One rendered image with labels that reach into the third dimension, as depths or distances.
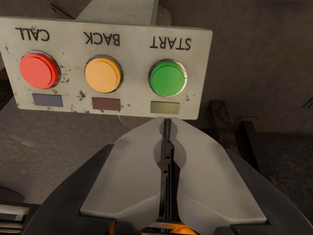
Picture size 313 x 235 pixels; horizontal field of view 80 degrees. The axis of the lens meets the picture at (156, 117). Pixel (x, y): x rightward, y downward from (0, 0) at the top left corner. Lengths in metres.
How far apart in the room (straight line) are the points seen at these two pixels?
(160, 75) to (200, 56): 0.05
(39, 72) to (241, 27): 0.77
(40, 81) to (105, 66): 0.08
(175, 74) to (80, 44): 0.11
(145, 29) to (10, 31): 0.15
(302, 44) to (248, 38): 0.23
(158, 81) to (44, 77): 0.13
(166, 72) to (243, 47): 0.74
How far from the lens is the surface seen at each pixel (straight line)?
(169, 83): 0.22
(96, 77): 0.23
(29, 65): 0.26
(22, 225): 0.49
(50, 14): 0.94
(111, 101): 0.24
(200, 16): 0.84
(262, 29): 0.93
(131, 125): 0.42
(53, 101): 0.27
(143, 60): 0.22
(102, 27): 0.23
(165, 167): 1.54
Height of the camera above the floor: 0.79
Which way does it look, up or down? 43 degrees down
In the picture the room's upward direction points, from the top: 176 degrees counter-clockwise
